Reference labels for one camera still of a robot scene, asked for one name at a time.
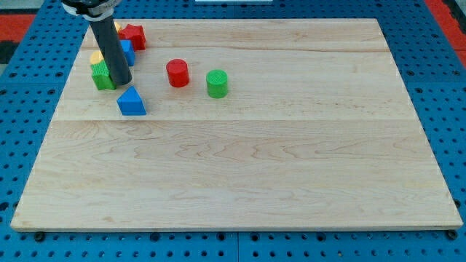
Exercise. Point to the yellow heart block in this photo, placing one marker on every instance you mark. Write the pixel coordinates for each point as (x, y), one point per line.
(96, 57)

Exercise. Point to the green star block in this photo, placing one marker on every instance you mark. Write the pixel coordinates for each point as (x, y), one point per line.
(101, 76)

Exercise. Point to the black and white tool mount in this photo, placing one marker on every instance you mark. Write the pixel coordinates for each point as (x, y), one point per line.
(91, 10)

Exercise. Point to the light wooden board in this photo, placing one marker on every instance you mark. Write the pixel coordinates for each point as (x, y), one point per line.
(317, 133)

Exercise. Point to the yellow block behind rod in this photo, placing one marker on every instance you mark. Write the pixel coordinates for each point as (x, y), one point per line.
(117, 27)

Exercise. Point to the green cylinder block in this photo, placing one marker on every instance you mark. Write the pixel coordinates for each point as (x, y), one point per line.
(217, 83)

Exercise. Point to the red cylinder block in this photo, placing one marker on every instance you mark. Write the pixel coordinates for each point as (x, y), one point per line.
(177, 72)

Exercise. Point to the blue triangle block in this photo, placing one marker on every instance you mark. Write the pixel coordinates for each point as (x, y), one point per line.
(130, 103)

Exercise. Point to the blue cube block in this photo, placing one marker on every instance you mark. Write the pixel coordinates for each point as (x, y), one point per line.
(127, 47)

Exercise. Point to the red star block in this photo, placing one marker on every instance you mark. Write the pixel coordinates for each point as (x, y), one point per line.
(135, 34)

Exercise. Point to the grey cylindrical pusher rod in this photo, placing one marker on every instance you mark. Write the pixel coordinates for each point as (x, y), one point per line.
(109, 44)

